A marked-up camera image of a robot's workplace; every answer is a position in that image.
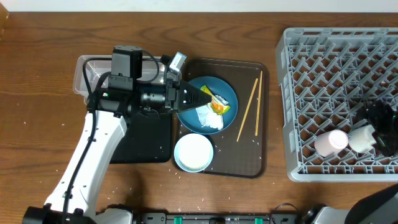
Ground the white tissue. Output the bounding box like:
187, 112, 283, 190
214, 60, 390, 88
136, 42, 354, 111
196, 103, 224, 131

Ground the dark blue plate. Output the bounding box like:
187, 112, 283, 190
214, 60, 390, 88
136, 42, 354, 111
177, 76, 238, 134

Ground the yellow snack wrapper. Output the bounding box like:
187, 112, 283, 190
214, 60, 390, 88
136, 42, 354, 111
200, 85, 230, 115

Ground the white green cup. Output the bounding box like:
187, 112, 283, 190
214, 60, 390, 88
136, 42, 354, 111
348, 124, 376, 153

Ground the light blue bowl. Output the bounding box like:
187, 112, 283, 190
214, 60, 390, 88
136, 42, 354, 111
174, 133, 214, 173

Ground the pink cup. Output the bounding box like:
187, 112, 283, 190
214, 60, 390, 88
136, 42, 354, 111
314, 129, 348, 157

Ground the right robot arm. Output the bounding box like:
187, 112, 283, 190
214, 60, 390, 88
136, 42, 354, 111
295, 100, 397, 223

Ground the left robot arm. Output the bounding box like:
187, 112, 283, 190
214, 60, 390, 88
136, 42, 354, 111
22, 45, 211, 223

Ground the black waste tray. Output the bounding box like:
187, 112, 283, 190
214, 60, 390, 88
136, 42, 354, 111
111, 114, 172, 164

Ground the grey dishwasher rack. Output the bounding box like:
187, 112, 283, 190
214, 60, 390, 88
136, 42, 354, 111
275, 27, 397, 182

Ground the clear plastic bin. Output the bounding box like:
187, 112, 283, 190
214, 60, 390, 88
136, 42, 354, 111
73, 55, 165, 104

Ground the wooden chopstick left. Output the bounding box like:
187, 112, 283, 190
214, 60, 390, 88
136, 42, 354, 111
236, 78, 259, 142

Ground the wooden chopstick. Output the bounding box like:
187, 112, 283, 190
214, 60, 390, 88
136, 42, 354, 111
255, 71, 263, 136
236, 78, 259, 142

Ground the brown plastic tray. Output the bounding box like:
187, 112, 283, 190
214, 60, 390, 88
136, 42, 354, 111
178, 58, 269, 179

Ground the wooden chopstick right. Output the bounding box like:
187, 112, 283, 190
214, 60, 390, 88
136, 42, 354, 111
255, 71, 263, 136

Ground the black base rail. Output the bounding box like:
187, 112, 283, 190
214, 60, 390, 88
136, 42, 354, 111
102, 203, 302, 224

